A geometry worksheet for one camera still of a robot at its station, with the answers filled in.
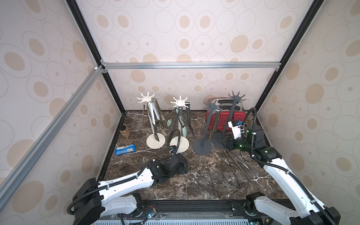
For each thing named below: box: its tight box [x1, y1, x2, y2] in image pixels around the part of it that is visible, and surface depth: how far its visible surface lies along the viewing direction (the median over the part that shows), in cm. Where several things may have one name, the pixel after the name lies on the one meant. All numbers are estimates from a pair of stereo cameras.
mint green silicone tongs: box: [166, 105, 188, 138], surface depth 78 cm
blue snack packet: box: [114, 143, 136, 156], surface depth 98 cm
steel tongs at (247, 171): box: [226, 149, 259, 182], surface depth 89 cm
